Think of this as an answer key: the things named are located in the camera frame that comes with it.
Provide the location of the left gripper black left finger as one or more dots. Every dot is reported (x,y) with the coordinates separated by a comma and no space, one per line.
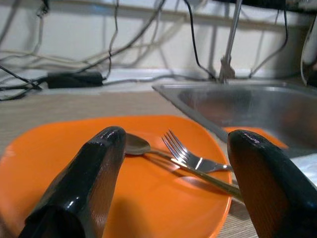
(81,188)

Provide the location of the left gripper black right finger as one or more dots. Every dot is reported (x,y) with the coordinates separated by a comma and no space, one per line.
(272,193)

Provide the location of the orange plastic bowl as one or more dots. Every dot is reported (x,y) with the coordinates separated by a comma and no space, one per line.
(272,138)

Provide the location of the orange plastic plate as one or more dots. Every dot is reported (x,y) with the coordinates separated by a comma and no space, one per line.
(148,198)

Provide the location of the metal spoon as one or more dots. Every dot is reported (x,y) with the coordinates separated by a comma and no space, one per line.
(137,146)

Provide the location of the metal fork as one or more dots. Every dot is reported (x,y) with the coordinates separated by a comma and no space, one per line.
(178,151)

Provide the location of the white paper sheet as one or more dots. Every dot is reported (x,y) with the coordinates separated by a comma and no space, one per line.
(304,166)

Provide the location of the beige woven placemat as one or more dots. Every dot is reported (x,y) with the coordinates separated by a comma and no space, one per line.
(74,104)

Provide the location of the stainless steel sink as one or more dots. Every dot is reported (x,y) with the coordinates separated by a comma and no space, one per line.
(247,106)

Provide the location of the black power adapter brick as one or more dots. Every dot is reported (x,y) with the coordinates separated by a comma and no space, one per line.
(74,79)

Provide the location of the steel sink faucet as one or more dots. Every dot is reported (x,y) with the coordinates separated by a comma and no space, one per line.
(231,37)

